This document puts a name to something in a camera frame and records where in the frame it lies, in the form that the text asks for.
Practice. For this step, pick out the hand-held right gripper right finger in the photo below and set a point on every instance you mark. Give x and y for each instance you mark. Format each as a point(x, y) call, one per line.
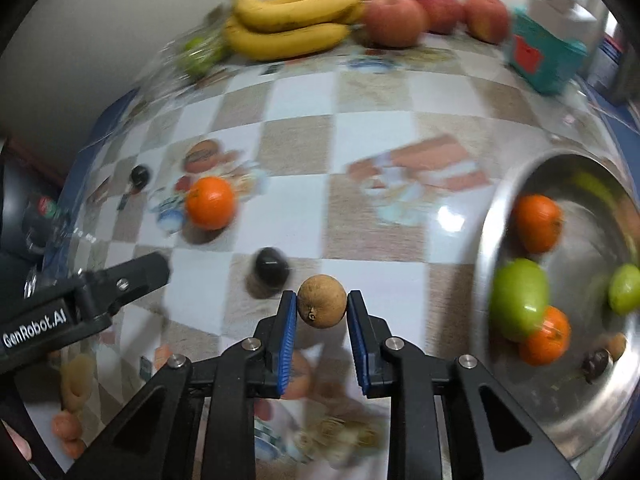
point(357, 350)

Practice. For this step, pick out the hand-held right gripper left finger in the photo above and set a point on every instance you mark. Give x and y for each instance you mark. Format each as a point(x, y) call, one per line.
point(287, 350)

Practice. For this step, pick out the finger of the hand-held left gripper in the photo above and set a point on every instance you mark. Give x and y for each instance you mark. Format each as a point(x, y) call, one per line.
point(135, 272)

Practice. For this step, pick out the brown longan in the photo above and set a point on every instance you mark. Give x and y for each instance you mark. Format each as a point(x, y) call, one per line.
point(616, 345)
point(321, 307)

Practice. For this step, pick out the round green fruit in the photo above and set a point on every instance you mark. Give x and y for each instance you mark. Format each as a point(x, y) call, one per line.
point(520, 297)

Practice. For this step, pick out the stainless steel bowl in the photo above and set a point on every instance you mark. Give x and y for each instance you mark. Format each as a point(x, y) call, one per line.
point(550, 410)

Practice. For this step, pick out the small orange tangerine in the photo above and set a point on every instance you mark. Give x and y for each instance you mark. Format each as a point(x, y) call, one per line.
point(537, 222)

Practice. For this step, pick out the dark fruit with stem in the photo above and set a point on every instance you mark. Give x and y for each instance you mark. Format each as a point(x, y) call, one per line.
point(596, 364)

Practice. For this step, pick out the elongated green fruit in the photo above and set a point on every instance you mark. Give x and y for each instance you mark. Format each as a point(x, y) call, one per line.
point(625, 287)

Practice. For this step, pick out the person's left hand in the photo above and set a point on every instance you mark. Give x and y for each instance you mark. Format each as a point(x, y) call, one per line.
point(12, 442)

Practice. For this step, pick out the dark round fruit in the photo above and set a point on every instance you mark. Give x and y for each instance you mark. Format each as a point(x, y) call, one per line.
point(270, 267)

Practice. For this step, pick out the small black round object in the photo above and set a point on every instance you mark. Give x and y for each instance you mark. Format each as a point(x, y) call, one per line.
point(140, 175)

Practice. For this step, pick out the large orange tangerine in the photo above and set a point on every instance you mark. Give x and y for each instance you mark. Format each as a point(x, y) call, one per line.
point(210, 202)

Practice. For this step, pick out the black round appliance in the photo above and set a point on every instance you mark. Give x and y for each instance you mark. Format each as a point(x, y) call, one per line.
point(20, 210)

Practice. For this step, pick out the checkered printed tablecloth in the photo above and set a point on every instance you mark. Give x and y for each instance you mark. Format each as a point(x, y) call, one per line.
point(300, 150)

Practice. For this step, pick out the green grapes in plastic bag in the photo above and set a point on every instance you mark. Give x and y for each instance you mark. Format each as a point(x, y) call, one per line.
point(200, 52)

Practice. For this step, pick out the yellow banana bunch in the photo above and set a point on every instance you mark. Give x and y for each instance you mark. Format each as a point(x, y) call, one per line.
point(295, 20)

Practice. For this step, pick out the large red apple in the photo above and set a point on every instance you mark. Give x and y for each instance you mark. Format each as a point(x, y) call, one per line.
point(395, 20)

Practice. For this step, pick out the teal box with red label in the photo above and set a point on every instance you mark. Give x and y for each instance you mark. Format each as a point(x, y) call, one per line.
point(542, 57)

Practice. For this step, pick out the white clip lamp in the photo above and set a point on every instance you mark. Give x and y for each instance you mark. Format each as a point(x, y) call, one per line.
point(555, 2)

